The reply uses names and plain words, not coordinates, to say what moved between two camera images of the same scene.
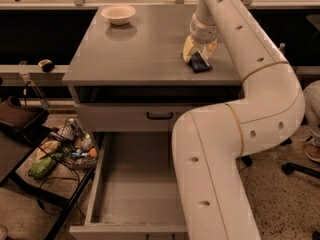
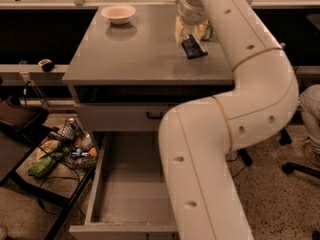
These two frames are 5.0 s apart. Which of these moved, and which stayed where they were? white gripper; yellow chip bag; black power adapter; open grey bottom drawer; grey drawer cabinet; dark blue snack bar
Moved: dark blue snack bar; white gripper
Stayed: yellow chip bag; black power adapter; grey drawer cabinet; open grey bottom drawer
